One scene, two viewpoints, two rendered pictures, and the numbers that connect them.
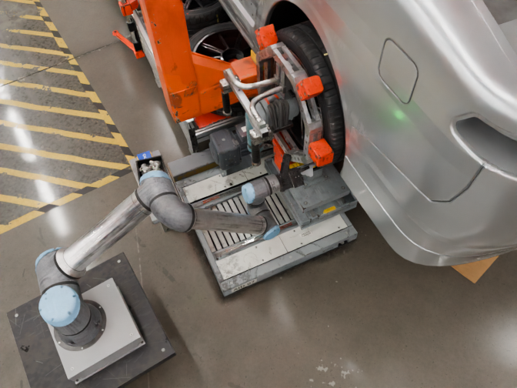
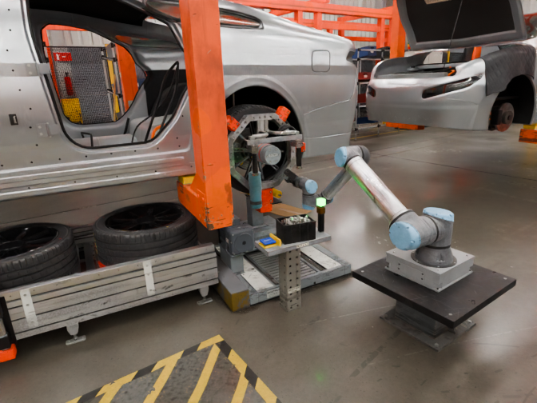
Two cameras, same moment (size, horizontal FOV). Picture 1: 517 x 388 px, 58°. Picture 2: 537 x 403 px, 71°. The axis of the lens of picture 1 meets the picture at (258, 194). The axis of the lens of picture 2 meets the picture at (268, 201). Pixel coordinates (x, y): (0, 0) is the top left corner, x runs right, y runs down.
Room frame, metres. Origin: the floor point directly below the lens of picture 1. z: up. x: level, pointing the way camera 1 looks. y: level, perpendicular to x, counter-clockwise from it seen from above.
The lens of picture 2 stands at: (1.74, 2.56, 1.34)
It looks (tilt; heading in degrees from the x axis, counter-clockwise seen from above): 18 degrees down; 265
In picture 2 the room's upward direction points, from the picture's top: 2 degrees counter-clockwise
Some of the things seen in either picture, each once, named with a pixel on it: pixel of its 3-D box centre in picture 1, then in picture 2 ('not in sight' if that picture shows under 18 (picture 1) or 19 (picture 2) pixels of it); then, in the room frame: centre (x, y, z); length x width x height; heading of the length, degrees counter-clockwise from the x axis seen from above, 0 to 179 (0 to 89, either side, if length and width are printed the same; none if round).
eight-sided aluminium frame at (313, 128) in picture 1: (286, 105); (261, 152); (1.55, -0.15, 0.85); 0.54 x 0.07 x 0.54; 22
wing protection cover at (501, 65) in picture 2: not in sight; (503, 69); (-1.20, -1.47, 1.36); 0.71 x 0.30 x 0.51; 22
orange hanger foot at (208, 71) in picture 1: (238, 68); (197, 185); (2.01, 0.08, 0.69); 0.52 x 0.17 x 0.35; 112
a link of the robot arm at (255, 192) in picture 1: (256, 190); (308, 185); (1.24, 0.01, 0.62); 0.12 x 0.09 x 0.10; 112
